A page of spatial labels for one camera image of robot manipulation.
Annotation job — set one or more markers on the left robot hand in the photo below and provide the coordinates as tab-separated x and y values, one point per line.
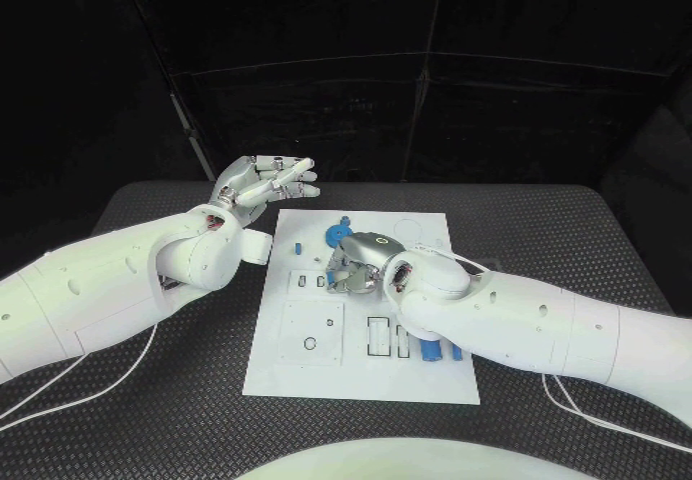
243	180

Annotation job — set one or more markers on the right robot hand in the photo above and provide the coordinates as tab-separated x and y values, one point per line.
368	247

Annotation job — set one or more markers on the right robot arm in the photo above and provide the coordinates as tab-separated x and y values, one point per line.
514	330

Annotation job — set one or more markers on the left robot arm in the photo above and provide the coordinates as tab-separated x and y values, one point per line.
97	285

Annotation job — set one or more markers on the white task board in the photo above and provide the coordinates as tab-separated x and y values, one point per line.
303	375

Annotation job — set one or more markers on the blue gear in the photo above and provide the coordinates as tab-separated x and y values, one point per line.
334	236

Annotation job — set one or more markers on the thick blue cylinder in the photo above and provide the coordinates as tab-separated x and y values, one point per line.
432	352

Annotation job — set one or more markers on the thin blue cylinder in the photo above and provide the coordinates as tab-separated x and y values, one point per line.
458	354

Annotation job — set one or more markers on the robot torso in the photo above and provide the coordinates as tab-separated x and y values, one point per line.
412	465

